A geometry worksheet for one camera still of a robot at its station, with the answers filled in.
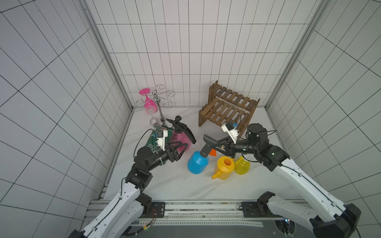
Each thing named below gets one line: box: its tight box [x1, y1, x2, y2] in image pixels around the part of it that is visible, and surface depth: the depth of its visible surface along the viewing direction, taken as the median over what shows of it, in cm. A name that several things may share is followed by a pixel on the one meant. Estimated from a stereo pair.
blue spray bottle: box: [187, 133, 219, 175], surface depth 72 cm
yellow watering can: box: [211, 156, 235, 180], surface depth 78 cm
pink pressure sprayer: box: [165, 115, 197, 153], surface depth 81 cm
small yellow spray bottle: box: [234, 156, 251, 176], surface depth 82 cm
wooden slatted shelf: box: [198, 80, 261, 137], surface depth 97 cm
